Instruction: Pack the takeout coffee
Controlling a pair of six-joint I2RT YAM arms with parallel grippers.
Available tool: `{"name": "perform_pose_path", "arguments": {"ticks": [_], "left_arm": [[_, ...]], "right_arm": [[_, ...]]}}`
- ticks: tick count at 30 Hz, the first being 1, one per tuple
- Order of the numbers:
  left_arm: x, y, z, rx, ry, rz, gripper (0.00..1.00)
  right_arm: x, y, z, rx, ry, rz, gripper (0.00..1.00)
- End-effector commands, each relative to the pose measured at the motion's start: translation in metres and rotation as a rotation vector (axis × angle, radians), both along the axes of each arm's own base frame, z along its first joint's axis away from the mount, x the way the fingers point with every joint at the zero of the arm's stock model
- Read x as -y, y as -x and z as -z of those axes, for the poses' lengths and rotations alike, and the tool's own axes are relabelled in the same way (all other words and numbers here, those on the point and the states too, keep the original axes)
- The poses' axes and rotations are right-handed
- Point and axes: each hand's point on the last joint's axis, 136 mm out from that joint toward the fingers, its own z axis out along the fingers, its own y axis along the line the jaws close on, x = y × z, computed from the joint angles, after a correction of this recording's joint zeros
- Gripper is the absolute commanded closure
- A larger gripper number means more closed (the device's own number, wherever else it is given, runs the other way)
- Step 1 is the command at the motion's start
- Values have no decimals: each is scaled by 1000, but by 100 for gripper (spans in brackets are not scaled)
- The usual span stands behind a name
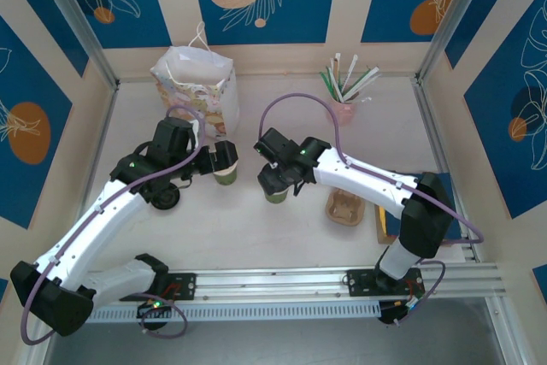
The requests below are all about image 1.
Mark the green paper cup black lid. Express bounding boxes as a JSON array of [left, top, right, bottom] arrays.
[[263, 187, 290, 205]]

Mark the brown pulp cup carrier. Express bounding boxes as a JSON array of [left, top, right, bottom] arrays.
[[325, 191, 366, 228]]

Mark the pink straw holder cup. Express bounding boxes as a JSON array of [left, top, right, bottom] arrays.
[[326, 97, 358, 127]]

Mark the cartoon animal paper gift bag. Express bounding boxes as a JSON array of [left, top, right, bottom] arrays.
[[149, 21, 238, 138]]

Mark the loose black plastic cup lid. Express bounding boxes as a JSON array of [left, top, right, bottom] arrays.
[[149, 187, 181, 213]]

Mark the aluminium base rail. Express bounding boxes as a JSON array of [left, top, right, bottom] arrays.
[[36, 262, 509, 304]]

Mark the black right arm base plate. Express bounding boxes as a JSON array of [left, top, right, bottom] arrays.
[[344, 268, 425, 297]]

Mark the aluminium wall base strip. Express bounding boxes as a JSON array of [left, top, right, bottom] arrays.
[[117, 73, 418, 83]]

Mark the aluminium frame post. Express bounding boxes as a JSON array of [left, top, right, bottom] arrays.
[[415, 0, 499, 86], [32, 0, 121, 89]]

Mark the grey slotted cable duct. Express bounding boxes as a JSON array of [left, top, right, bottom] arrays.
[[55, 300, 382, 324]]

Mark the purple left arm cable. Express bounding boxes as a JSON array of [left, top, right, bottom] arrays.
[[23, 104, 211, 345]]

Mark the brown paper-wrapped straw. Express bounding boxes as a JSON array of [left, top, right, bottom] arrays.
[[332, 53, 344, 99]]

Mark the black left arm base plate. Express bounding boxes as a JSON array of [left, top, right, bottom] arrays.
[[162, 271, 198, 301]]

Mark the white green paper-wrapped straw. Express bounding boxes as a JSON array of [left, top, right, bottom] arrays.
[[340, 67, 373, 100]]

